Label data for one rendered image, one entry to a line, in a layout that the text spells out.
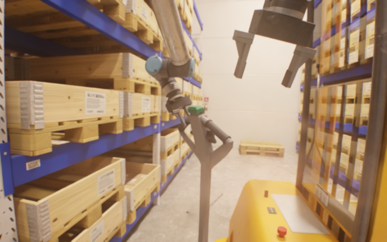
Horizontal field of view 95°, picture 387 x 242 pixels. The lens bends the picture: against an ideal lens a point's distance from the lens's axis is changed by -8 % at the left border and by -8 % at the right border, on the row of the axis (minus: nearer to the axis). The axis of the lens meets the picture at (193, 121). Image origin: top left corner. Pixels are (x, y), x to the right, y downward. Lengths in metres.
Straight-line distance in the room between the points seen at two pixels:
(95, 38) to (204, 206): 2.06
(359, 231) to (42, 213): 1.34
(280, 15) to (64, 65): 2.00
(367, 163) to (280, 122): 5.99
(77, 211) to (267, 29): 1.31
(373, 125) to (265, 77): 5.97
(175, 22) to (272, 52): 6.25
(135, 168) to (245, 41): 2.48
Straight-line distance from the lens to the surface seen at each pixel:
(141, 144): 2.90
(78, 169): 2.03
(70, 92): 1.24
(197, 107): 0.87
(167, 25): 0.76
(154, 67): 0.94
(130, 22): 1.91
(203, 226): 1.11
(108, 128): 1.67
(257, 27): 0.46
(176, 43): 0.80
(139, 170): 2.75
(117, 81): 1.83
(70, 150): 1.35
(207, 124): 0.83
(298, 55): 0.53
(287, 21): 0.49
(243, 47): 0.47
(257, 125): 6.67
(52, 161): 1.27
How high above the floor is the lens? 1.44
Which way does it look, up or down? 5 degrees down
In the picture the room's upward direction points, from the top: 2 degrees clockwise
